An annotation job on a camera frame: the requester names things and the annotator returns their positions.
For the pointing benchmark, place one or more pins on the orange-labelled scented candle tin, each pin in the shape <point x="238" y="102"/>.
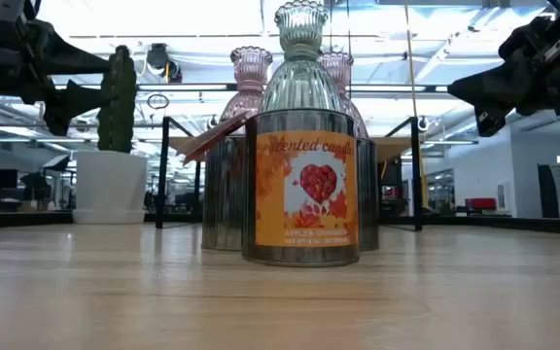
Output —
<point x="304" y="194"/>

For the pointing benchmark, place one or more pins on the plain silver candle tin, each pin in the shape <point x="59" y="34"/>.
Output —
<point x="224" y="194"/>
<point x="367" y="194"/>

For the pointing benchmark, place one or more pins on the white plant pot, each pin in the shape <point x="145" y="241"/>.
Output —
<point x="110" y="187"/>

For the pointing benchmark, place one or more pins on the raised wooden shelf black frame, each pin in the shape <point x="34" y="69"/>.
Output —
<point x="394" y="146"/>

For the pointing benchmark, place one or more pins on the pink ribbed glass candlestick holder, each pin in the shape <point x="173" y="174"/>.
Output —
<point x="250" y="73"/>
<point x="340" y="70"/>

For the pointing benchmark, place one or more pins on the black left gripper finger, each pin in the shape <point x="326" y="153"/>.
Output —
<point x="66" y="58"/>
<point x="66" y="104"/>

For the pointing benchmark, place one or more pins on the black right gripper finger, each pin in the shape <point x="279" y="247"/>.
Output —
<point x="499" y="85"/>
<point x="491" y="121"/>

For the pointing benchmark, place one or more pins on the green cactus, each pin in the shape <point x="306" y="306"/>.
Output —
<point x="117" y="107"/>

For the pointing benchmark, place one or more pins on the red box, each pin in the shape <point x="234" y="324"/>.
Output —
<point x="480" y="204"/>

